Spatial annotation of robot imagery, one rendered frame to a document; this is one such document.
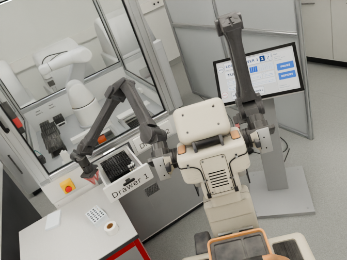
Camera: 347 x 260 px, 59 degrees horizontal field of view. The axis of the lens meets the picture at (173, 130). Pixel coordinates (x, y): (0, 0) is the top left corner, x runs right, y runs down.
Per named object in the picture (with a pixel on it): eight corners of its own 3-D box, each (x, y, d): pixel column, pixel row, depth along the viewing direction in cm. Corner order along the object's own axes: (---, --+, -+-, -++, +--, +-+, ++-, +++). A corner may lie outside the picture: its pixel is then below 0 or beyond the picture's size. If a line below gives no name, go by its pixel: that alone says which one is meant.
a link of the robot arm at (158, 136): (158, 144, 133) (167, 145, 137) (154, 123, 136) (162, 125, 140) (144, 151, 138) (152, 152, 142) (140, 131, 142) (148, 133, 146)
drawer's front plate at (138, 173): (154, 177, 185) (147, 163, 179) (111, 203, 178) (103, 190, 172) (153, 176, 186) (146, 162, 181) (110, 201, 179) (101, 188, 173)
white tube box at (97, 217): (109, 218, 176) (106, 213, 175) (96, 228, 173) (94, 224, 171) (99, 209, 186) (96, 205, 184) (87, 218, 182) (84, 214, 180)
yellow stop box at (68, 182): (76, 189, 196) (71, 181, 193) (65, 195, 194) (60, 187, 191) (74, 185, 200) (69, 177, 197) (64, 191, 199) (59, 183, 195)
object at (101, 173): (149, 175, 185) (145, 167, 182) (111, 198, 179) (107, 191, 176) (127, 148, 218) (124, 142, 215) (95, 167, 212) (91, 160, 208)
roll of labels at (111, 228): (105, 237, 166) (101, 231, 163) (109, 226, 171) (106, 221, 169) (116, 235, 164) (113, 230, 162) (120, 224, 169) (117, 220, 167)
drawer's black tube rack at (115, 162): (139, 172, 191) (135, 164, 187) (113, 187, 186) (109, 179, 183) (127, 157, 209) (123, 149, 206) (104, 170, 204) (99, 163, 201)
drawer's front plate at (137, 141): (174, 132, 219) (169, 120, 214) (138, 153, 212) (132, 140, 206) (173, 131, 221) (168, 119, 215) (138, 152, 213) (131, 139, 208)
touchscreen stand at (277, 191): (315, 214, 224) (301, 93, 172) (252, 219, 237) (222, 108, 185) (302, 168, 264) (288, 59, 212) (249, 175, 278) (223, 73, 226)
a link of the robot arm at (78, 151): (81, 144, 169) (94, 146, 176) (71, 139, 177) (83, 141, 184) (75, 165, 170) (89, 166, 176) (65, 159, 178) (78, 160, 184)
